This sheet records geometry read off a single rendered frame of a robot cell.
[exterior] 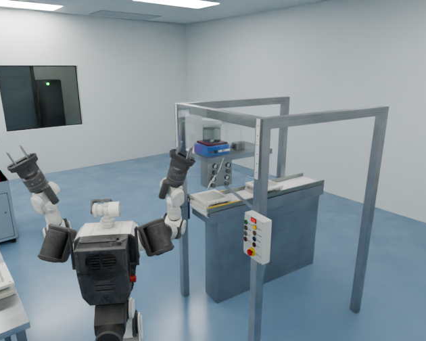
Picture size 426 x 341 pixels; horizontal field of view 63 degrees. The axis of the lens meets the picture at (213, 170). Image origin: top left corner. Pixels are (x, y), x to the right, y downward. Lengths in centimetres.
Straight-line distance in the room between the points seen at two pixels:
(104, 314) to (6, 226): 307
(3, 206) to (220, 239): 261
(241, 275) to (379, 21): 381
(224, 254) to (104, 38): 556
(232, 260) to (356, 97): 334
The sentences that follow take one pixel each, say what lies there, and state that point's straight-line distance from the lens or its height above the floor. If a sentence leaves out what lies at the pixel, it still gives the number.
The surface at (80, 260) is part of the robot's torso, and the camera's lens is 149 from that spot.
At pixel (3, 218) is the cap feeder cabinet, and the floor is 33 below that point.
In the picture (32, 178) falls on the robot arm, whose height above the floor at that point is 150.
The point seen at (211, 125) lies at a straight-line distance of 228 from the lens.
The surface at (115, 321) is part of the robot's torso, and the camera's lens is 168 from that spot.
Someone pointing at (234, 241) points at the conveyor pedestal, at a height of 55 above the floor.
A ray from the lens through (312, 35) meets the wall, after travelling 599.
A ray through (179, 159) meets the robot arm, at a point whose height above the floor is 157.
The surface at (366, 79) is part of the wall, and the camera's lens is 546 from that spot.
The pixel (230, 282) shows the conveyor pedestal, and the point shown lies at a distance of 319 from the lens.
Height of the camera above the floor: 196
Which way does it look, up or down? 17 degrees down
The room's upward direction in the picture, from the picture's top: straight up
